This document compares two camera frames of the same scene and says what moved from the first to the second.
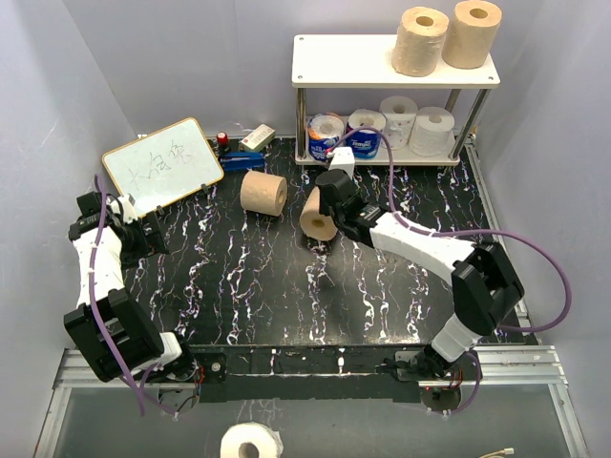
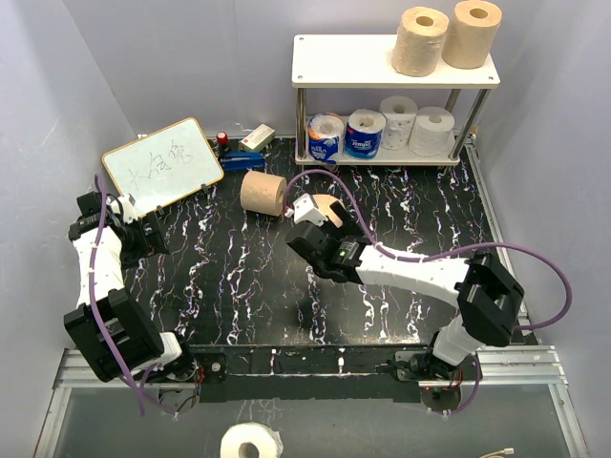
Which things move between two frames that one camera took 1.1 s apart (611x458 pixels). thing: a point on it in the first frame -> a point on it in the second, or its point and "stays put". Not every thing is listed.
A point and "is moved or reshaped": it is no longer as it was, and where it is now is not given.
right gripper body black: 328,211 -> 348,228
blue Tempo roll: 365,143 stays put
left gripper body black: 136,245 stays put
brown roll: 314,223 is moved or reshaped
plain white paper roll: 432,134 stays put
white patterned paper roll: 399,113 stays put
